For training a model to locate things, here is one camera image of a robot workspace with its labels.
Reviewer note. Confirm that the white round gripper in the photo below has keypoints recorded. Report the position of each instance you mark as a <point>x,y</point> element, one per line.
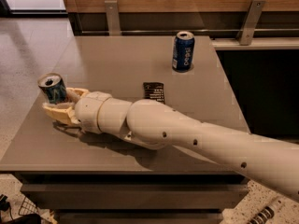
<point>87,111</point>

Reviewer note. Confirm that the silver blue redbull can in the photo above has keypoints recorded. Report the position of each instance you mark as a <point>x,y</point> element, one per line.
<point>53,88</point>

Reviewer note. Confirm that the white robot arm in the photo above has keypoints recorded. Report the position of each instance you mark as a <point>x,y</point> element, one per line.
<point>153,125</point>

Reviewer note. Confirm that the blue pepsi can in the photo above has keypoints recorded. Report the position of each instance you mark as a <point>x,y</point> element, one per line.
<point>183,51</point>

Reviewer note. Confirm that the grey drawer cabinet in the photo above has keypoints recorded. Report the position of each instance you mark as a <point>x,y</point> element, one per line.
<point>135,158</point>

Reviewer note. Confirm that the black snack bar wrapper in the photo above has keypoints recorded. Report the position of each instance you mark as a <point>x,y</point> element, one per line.
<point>154,91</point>

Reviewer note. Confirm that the white power strip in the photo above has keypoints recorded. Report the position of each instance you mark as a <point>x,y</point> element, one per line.
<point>268,212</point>

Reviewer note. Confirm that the horizontal metal rail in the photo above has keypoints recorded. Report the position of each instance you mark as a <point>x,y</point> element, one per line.
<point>230,32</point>

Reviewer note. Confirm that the left metal rail bracket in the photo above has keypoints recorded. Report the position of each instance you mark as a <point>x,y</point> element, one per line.
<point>113,18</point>

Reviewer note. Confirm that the metal rail bracket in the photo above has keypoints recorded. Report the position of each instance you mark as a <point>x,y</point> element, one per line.
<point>246,33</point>
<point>113,18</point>

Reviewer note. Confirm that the black wire basket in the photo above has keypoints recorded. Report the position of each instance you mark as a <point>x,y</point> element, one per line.
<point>27,213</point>

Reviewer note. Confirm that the right metal rail bracket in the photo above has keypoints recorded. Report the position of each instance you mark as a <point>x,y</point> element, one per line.
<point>246,33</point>

